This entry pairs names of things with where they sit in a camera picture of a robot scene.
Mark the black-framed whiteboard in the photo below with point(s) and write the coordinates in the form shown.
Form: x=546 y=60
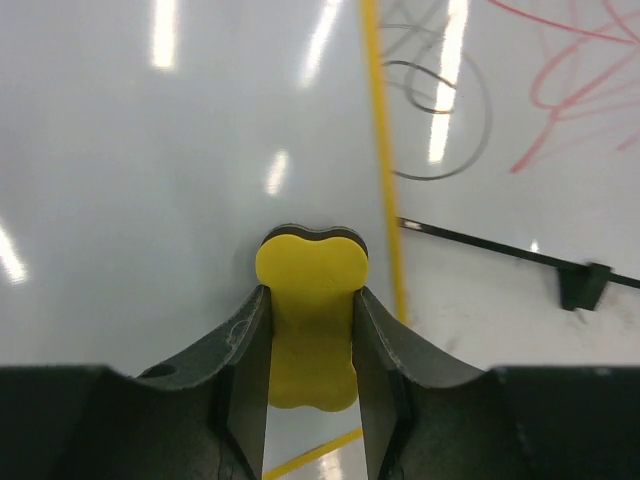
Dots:
x=515 y=127

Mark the yellow whiteboard eraser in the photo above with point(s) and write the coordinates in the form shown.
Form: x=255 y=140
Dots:
x=313 y=276

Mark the black stand clip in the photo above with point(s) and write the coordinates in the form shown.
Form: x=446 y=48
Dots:
x=582 y=286

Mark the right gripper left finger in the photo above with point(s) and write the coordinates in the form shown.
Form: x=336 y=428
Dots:
x=200 y=414

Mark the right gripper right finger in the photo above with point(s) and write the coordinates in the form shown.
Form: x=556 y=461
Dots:
x=428 y=415

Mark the yellow-framed whiteboard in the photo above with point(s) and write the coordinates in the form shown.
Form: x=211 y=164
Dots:
x=148 y=148

